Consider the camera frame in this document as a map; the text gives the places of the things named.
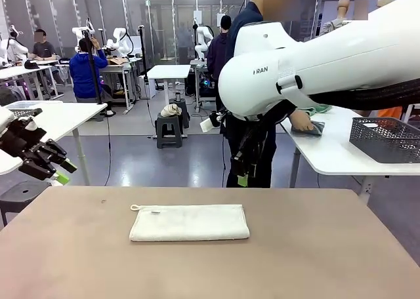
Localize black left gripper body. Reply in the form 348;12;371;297
0;117;47;165

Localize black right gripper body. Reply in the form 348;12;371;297
238;121;265;162

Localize white towel with loop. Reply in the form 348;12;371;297
129;203;251;243

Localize grey lattice plastic basket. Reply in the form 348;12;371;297
348;117;420;165

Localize person's right forearm navy sleeve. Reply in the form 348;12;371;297
277;100;299;127

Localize person's right hand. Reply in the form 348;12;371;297
291;110;314;132

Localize grey round plastic stool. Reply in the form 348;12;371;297
0;180;53;228

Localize white table with leg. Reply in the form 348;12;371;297
0;101;108;187

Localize bystander in dark olive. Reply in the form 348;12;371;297
0;86;18;106

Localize long white desk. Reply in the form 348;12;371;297
0;64;60;100

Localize grey plastic step stool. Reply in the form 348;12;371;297
169;98;191;129
156;112;184;150

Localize white side table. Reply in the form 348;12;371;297
280;105;420;203

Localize computer with coloured lights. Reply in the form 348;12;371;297
196;72;214;98

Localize loose green towel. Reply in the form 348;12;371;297
306;104;333;117

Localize person in blue hoodie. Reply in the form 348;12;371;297
68;36;114;113

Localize black stand with round base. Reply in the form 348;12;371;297
81;30;116;117

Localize beige cloth bundle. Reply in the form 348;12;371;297
159;104;183;118

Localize seated man grey t-shirt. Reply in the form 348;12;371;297
28;29;57;61

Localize bystander in dark hoodie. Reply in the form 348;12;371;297
206;14;233;111

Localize white robot workbench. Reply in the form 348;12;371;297
98;56;144;115

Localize small white desk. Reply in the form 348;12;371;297
146;64;192;107

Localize person in navy jacket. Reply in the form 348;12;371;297
224;0;326;189

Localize black pole stand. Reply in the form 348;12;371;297
137;25;149;83

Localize mannequin white shirt orange trousers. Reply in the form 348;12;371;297
377;106;403;118

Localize mannequin in grey shirt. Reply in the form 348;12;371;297
320;0;351;37

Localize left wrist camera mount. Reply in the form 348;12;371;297
16;108;44;132

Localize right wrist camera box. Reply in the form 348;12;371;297
199;111;227;133

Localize black braided cable sleeve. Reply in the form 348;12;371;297
308;79;420;111

